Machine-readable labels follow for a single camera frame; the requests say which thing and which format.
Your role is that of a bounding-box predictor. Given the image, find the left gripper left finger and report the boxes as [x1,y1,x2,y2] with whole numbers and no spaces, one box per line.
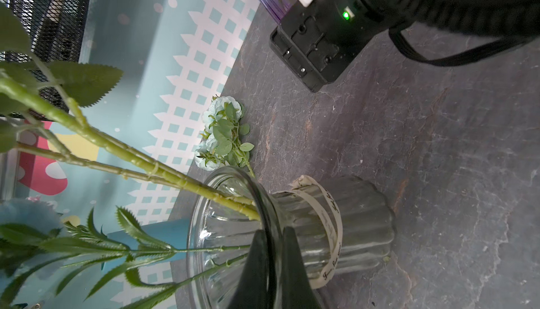
[228,230,270,309]

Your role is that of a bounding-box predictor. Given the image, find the black wire basket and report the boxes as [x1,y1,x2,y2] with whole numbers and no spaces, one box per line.
[0,0,96,122]

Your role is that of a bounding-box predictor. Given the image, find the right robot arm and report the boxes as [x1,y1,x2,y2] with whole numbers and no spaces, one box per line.
[259,0,539,92]

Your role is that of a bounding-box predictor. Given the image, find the flowers in clear vase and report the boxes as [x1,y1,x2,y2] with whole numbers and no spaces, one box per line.
[1,5,261,220]

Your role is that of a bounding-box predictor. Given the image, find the pale blue flower stem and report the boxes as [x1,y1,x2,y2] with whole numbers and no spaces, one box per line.
[194,96,255,177]

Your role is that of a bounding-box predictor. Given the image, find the double blue carnation stem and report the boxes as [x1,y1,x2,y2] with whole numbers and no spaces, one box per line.
[0,198,252,309]

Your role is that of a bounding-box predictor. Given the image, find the clear glass vase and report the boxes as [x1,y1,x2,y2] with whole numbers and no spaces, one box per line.
[187,167,395,308]

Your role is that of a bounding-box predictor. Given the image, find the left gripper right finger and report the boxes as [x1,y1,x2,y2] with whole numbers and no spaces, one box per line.
[282,227,321,309]

